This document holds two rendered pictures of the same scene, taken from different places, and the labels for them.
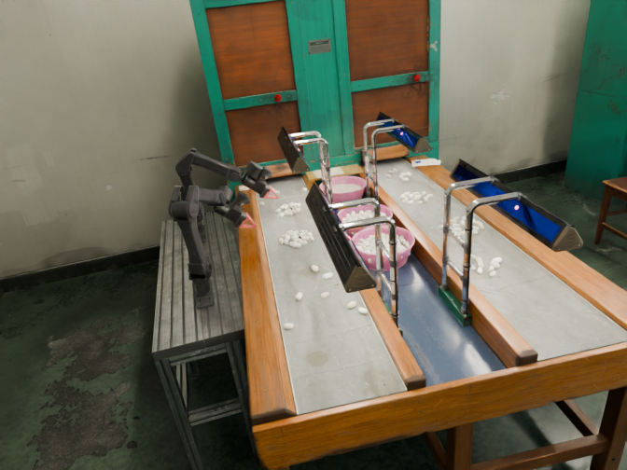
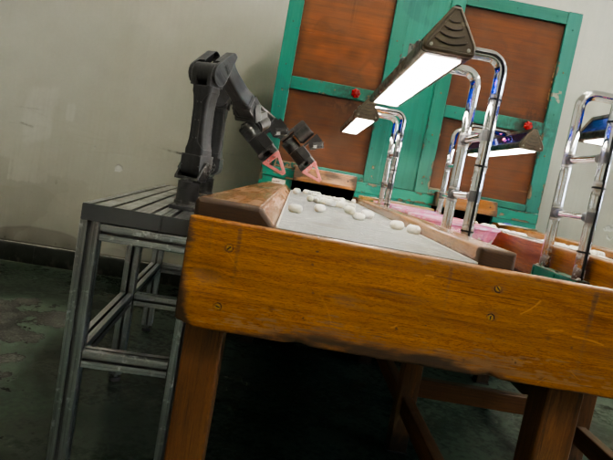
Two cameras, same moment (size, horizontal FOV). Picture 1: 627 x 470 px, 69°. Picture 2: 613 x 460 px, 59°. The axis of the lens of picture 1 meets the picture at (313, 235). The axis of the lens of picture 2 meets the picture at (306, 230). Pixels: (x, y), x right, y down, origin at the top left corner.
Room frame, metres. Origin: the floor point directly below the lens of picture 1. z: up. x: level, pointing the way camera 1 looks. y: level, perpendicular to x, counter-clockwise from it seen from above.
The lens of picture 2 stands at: (0.08, -0.01, 0.82)
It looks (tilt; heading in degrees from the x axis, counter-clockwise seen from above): 6 degrees down; 5
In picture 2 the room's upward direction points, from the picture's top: 10 degrees clockwise
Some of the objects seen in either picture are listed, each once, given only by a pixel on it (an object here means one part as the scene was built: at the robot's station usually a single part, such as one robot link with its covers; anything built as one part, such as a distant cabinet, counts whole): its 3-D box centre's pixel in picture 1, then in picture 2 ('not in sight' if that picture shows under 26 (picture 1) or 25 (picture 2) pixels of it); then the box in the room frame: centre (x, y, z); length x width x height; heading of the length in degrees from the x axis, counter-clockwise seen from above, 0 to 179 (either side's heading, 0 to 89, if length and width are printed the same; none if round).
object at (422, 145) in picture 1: (398, 130); (499, 144); (2.27, -0.50, 1.08); 0.62 x 0.08 x 0.07; 7
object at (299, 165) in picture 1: (290, 146); (358, 117); (2.20, 0.06, 1.08); 0.62 x 0.08 x 0.07; 7
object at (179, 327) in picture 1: (254, 253); (266, 218); (1.94, 0.30, 0.65); 1.20 x 0.90 x 0.04; 12
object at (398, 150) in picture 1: (384, 152); (465, 203); (2.72, -0.50, 0.83); 0.30 x 0.06 x 0.07; 97
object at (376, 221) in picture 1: (362, 272); (431, 161); (1.25, -0.14, 0.90); 0.20 x 0.19 x 0.45; 7
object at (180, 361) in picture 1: (206, 324); (164, 297); (1.88, 0.59, 0.32); 1.20 x 0.29 x 0.63; 12
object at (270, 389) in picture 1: (256, 269); (264, 216); (1.74, 0.27, 0.67); 1.81 x 0.12 x 0.19; 7
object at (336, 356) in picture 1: (300, 249); (334, 210); (1.76, 0.06, 0.73); 1.81 x 0.30 x 0.02; 7
